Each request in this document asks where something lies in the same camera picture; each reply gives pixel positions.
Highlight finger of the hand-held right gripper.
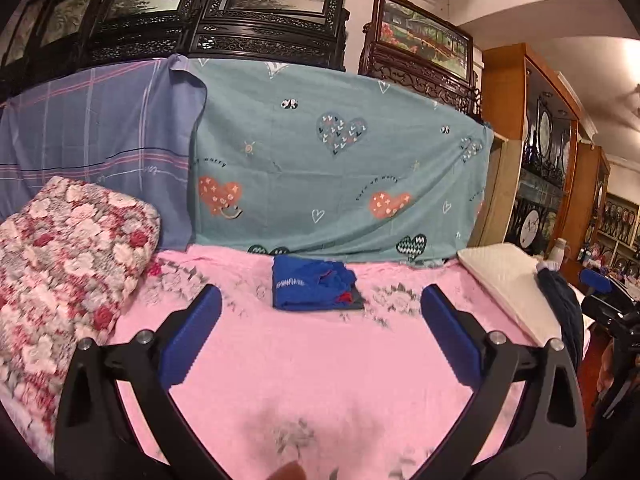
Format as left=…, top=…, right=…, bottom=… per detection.
left=579, top=267, right=614, bottom=299

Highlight dark navy garment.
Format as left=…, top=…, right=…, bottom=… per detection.
left=537, top=266, right=585, bottom=367

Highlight green heart-print sheet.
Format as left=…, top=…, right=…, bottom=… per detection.
left=187, top=55, right=496, bottom=263

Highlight white pillow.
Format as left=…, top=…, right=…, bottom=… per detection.
left=457, top=242, right=563, bottom=348

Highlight framed landscape painting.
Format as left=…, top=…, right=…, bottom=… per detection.
left=357, top=0, right=483, bottom=117

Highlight blue and red pants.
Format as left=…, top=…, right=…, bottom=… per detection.
left=271, top=255, right=358, bottom=312

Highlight wooden display cabinet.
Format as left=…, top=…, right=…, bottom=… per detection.
left=470, top=42, right=612, bottom=272

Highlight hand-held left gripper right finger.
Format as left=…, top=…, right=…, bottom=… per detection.
left=400, top=283, right=587, bottom=480

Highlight red floral quilt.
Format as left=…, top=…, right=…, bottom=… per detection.
left=0, top=176, right=162, bottom=442

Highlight person's right hand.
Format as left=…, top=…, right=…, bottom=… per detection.
left=596, top=345, right=616, bottom=395

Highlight pink floral bedsheet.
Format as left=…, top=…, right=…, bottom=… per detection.
left=50, top=245, right=586, bottom=480

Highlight blue plaid sheet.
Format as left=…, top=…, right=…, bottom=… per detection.
left=0, top=55, right=208, bottom=253

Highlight dark carved folding screen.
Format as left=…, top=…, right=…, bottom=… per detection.
left=0, top=0, right=351, bottom=102

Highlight person's left hand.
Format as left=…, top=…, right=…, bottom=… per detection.
left=267, top=461, right=307, bottom=480

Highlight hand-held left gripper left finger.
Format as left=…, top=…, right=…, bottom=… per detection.
left=54, top=284, right=236, bottom=480

